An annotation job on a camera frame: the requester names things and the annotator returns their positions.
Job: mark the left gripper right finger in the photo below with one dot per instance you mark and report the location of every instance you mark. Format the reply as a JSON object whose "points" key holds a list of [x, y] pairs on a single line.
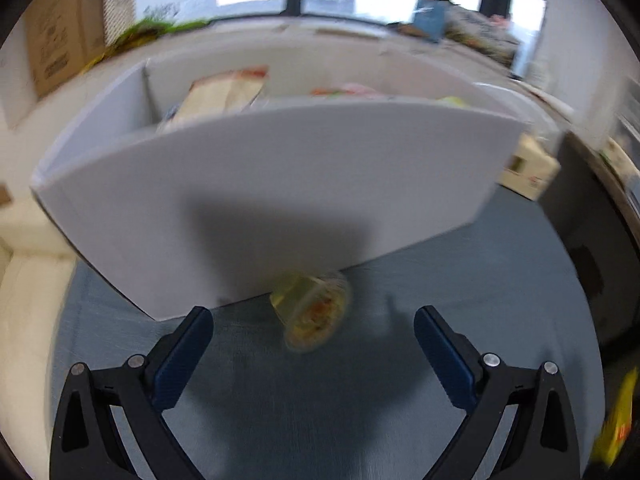
{"points": [[542, 440]]}

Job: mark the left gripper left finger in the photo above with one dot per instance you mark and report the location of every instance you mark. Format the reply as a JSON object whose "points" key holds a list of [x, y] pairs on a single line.
{"points": [[86, 443]]}

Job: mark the clear jelly cup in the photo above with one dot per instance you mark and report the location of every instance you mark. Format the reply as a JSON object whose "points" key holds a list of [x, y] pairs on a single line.
{"points": [[310, 307]]}

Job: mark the yellow cake packet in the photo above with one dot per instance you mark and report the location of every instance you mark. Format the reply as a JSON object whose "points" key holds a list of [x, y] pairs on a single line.
{"points": [[617, 425]]}

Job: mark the cream sofa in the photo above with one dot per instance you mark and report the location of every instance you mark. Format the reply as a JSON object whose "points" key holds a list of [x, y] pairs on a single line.
{"points": [[37, 265]]}

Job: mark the dark wooden side table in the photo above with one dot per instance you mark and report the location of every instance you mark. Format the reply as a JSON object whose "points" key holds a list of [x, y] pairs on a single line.
{"points": [[587, 207]]}

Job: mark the tissue pack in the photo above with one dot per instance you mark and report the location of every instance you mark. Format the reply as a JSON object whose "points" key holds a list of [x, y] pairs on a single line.
{"points": [[530, 170]]}

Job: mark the white cardboard box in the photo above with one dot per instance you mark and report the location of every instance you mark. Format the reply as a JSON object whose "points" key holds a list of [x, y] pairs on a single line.
{"points": [[213, 210]]}

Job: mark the orange white snack packet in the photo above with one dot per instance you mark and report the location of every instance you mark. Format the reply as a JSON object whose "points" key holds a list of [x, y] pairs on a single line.
{"points": [[349, 90]]}

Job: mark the green snack packets on sill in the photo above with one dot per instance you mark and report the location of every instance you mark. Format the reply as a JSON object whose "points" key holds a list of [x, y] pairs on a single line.
{"points": [[140, 34]]}

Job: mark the brown cardboard box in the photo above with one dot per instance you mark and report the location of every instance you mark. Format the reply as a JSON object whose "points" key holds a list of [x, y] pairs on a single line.
{"points": [[63, 36]]}

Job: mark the blue illustrated gift box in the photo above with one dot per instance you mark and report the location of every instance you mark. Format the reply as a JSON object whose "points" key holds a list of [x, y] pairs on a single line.
{"points": [[439, 19]]}

